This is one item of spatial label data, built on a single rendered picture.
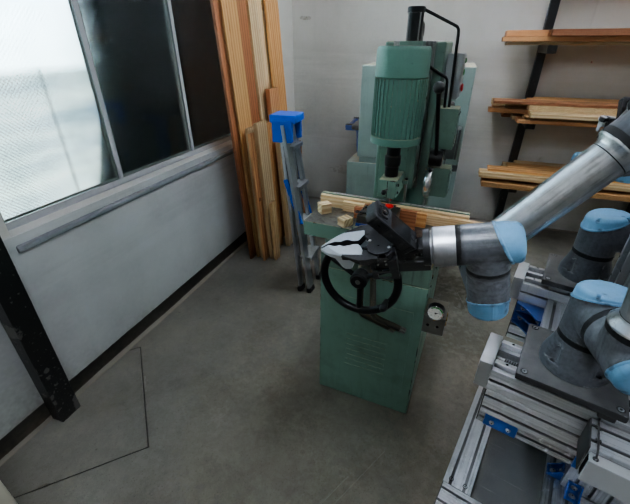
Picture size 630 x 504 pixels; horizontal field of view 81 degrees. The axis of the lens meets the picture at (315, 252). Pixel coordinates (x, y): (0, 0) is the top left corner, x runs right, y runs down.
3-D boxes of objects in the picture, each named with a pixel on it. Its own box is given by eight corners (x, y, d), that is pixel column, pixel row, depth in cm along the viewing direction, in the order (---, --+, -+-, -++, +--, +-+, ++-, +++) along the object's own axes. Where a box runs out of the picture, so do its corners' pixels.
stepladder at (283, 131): (291, 292, 260) (264, 115, 205) (303, 273, 281) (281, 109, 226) (313, 294, 254) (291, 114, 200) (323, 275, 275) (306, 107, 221)
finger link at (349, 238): (327, 262, 79) (370, 260, 75) (319, 244, 74) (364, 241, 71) (329, 251, 80) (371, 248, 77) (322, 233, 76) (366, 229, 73)
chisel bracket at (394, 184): (376, 200, 142) (378, 179, 138) (385, 189, 153) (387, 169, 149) (395, 203, 139) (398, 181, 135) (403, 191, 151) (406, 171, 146)
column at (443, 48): (370, 218, 172) (384, 40, 137) (382, 201, 190) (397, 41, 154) (418, 226, 164) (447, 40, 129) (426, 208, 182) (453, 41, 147)
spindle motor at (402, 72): (364, 146, 131) (370, 45, 115) (377, 136, 145) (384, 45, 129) (414, 151, 124) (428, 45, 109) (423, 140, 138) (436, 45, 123)
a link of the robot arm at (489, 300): (499, 289, 78) (500, 244, 73) (515, 324, 69) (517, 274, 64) (460, 292, 80) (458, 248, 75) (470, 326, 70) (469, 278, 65)
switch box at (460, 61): (440, 99, 146) (448, 53, 138) (444, 96, 154) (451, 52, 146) (457, 99, 144) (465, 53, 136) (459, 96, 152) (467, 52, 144)
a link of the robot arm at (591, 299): (602, 319, 91) (624, 273, 85) (633, 359, 80) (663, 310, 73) (549, 314, 93) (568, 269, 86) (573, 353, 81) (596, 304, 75)
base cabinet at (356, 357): (317, 384, 188) (318, 265, 153) (353, 316, 234) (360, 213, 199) (406, 415, 172) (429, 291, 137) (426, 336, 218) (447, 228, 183)
